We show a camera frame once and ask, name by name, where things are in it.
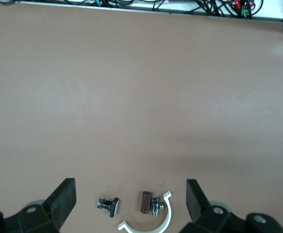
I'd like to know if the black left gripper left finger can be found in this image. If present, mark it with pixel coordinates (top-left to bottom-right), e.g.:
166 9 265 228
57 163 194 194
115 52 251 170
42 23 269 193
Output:
0 178 77 233

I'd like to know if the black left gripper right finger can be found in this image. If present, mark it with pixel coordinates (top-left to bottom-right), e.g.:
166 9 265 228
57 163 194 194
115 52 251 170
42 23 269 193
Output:
180 179 283 233

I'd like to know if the white half-ring pipe clamp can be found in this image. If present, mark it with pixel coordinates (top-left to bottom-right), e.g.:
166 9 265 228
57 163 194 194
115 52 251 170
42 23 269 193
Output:
117 190 173 233

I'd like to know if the black push button switch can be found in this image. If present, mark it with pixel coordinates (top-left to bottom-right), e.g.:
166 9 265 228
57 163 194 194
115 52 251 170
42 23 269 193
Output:
97 196 120 218

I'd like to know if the black cable bundle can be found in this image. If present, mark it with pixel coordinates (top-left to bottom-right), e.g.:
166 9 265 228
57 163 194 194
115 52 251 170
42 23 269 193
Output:
0 0 283 23

